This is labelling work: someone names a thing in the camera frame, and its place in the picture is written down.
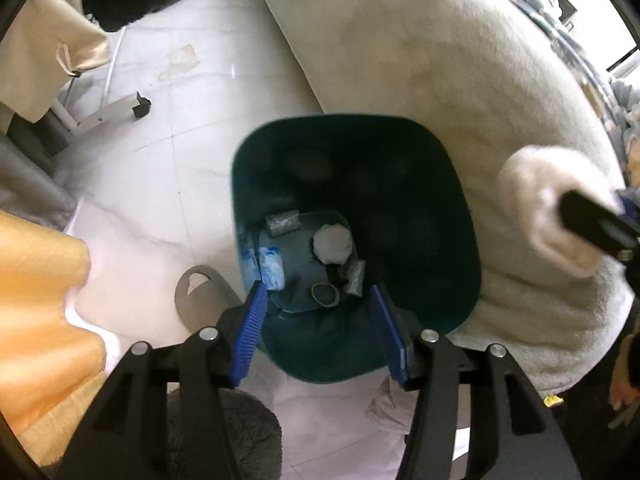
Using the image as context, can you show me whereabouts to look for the black round band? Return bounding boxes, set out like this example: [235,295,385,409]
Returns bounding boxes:
[310,282,341,308]

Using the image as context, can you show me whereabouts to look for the blue white tissue pack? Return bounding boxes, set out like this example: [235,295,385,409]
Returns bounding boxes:
[240,246,286,292]

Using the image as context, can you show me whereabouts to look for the grey wrapper small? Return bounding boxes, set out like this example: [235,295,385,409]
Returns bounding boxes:
[344,259,366,297]

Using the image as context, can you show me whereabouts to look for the white glove ball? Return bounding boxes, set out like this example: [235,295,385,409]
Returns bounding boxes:
[312,224,354,264]

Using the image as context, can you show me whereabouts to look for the dark teal trash bin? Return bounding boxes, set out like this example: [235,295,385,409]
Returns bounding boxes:
[231,114,480,384]

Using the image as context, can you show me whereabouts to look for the right hand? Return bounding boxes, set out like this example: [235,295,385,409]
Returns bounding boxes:
[608,332,639,429]

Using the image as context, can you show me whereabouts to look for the orange curtain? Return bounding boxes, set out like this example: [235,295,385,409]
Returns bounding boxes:
[1,214,106,466]

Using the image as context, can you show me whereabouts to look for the dark grey fuzzy rug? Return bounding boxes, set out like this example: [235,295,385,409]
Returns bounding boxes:
[166,388,284,480]

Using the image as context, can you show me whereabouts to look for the blue patterned fleece blanket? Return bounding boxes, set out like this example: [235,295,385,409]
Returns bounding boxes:
[509,0,639,190]

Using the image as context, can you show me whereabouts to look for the hanging clothes on rack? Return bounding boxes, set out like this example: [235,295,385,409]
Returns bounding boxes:
[0,0,177,212]

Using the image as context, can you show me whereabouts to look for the white clothes rack frame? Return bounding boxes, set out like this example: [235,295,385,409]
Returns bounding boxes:
[50,26,152,136]

